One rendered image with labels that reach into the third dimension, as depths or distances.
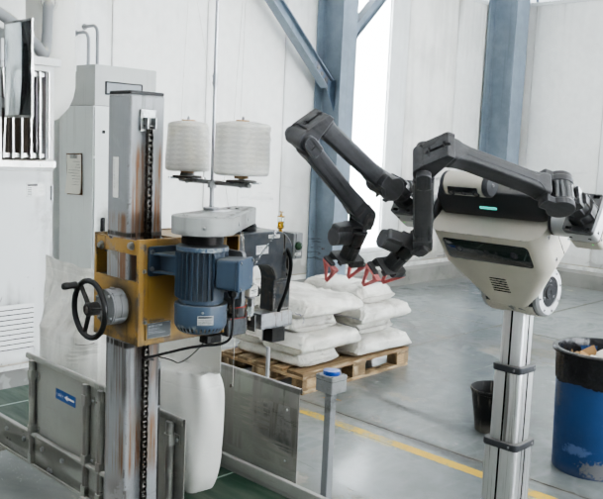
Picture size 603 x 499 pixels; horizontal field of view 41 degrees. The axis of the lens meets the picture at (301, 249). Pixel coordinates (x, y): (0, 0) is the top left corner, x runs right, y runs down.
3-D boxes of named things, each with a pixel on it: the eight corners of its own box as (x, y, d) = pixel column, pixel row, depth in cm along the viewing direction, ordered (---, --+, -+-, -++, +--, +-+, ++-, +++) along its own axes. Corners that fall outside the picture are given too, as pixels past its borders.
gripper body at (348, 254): (328, 254, 262) (336, 237, 258) (351, 252, 269) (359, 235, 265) (339, 267, 258) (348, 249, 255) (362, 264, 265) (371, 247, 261)
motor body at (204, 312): (237, 332, 234) (240, 247, 231) (195, 339, 223) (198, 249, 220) (204, 322, 245) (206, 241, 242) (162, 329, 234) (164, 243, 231)
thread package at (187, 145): (219, 173, 258) (221, 120, 255) (183, 173, 247) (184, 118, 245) (190, 171, 268) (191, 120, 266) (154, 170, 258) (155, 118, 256)
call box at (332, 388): (347, 391, 284) (348, 374, 283) (331, 395, 278) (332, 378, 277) (330, 385, 289) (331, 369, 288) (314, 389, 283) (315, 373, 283)
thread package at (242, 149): (280, 180, 240) (283, 122, 238) (238, 180, 228) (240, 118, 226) (244, 176, 251) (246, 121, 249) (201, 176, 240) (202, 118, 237)
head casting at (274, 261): (290, 309, 278) (294, 223, 274) (236, 318, 261) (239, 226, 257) (233, 296, 299) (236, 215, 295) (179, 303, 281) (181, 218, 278)
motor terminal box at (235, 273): (253, 296, 233) (255, 255, 231) (239, 302, 223) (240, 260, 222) (228, 293, 235) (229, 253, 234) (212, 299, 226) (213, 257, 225)
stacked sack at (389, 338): (414, 349, 620) (416, 329, 618) (357, 362, 573) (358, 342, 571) (371, 338, 650) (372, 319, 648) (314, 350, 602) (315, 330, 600)
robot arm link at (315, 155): (314, 132, 225) (293, 121, 233) (300, 147, 225) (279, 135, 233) (382, 219, 254) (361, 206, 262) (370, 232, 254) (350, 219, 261)
